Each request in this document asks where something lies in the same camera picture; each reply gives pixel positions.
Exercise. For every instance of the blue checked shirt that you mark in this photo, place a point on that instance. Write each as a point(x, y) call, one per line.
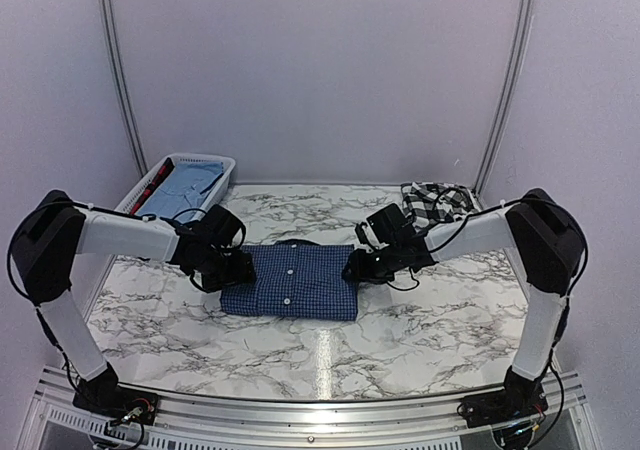
point(295, 279)

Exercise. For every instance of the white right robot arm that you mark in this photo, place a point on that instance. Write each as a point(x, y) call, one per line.
point(551, 247)

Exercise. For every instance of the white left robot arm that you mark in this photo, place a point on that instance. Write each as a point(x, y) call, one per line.
point(42, 252)

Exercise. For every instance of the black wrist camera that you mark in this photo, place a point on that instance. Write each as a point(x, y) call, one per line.
point(220, 228)
point(389, 226)

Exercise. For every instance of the white plastic basket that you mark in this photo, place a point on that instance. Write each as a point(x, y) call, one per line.
point(218, 191)

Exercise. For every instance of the aluminium front rail frame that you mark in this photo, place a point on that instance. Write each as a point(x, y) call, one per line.
point(189, 421)

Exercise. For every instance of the left aluminium wall post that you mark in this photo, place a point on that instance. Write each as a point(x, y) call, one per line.
point(116, 64)

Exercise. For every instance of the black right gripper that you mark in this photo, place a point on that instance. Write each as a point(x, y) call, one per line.
point(359, 270)

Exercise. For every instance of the black white plaid shirt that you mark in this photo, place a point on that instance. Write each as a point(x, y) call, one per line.
point(426, 204)

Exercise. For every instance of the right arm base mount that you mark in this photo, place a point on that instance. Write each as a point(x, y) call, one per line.
point(497, 407)

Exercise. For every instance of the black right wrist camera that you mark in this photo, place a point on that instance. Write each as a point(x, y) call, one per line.
point(389, 226)

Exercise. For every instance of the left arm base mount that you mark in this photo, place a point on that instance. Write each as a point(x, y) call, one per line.
point(121, 403)

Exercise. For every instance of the red black folded garment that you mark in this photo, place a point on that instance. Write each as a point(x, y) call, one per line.
point(147, 186)

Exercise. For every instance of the right aluminium wall post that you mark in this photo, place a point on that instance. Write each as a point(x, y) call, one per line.
point(515, 62)

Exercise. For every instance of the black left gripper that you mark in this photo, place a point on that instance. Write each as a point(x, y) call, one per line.
point(243, 273)

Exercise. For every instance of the light blue folded shirt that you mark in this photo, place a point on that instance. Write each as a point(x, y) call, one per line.
point(186, 187)

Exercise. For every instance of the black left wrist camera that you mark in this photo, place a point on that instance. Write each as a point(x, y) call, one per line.
point(220, 228)

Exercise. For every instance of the aluminium wall post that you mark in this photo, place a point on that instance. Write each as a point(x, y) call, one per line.
point(116, 64)
point(515, 62)

